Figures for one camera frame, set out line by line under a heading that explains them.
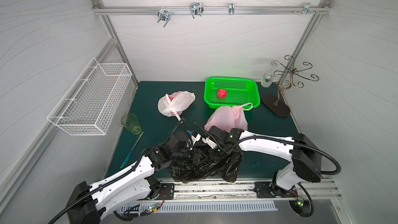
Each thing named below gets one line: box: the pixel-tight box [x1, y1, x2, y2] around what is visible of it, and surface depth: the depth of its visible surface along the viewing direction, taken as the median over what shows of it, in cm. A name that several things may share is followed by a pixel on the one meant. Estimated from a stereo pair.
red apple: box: [217, 88, 228, 99], surface depth 109 cm
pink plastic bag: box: [204, 102, 253, 133], surface depth 90 cm
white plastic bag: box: [157, 90, 196, 122], surface depth 97 cm
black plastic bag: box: [168, 149, 245, 184], surface depth 74 cm
